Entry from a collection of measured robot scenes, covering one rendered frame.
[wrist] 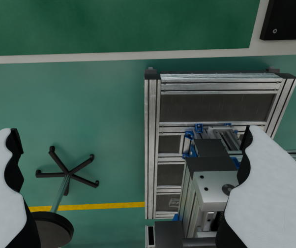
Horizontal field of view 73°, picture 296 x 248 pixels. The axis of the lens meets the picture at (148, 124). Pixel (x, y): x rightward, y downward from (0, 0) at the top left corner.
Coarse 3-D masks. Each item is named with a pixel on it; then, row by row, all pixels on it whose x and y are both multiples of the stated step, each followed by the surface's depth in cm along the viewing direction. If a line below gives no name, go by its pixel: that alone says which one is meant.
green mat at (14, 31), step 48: (0, 0) 42; (48, 0) 42; (96, 0) 43; (144, 0) 43; (192, 0) 43; (240, 0) 43; (0, 48) 47; (48, 48) 47; (96, 48) 48; (144, 48) 48; (192, 48) 48; (240, 48) 49
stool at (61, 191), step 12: (60, 168) 160; (84, 180) 168; (60, 192) 147; (36, 216) 115; (48, 216) 116; (60, 216) 120; (48, 228) 118; (60, 228) 119; (72, 228) 125; (48, 240) 125; (60, 240) 126
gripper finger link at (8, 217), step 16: (16, 128) 12; (0, 144) 9; (16, 144) 10; (0, 160) 8; (16, 160) 10; (0, 176) 7; (16, 176) 8; (0, 192) 7; (16, 192) 7; (0, 208) 6; (16, 208) 6; (0, 224) 6; (16, 224) 6; (32, 224) 6; (0, 240) 5; (16, 240) 6; (32, 240) 6
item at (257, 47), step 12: (264, 0) 44; (264, 12) 45; (252, 36) 48; (252, 48) 49; (264, 48) 49; (276, 48) 49; (288, 48) 49; (0, 60) 48; (12, 60) 49; (24, 60) 49; (36, 60) 49; (48, 60) 49; (60, 60) 49; (72, 60) 49; (84, 60) 49; (96, 60) 49; (108, 60) 49
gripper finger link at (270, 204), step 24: (264, 144) 9; (240, 168) 9; (264, 168) 8; (288, 168) 8; (240, 192) 7; (264, 192) 7; (288, 192) 7; (240, 216) 6; (264, 216) 6; (288, 216) 6; (216, 240) 7; (240, 240) 5; (264, 240) 5; (288, 240) 5
